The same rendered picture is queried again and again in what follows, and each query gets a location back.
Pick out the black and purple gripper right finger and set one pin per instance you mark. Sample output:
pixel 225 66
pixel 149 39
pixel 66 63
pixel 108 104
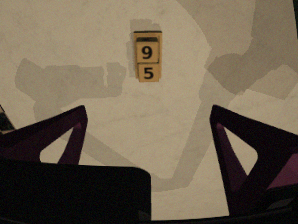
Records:
pixel 276 165

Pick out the tan number cube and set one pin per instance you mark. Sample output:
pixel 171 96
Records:
pixel 147 50
pixel 148 72

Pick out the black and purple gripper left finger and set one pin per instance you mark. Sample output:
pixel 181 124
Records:
pixel 27 143

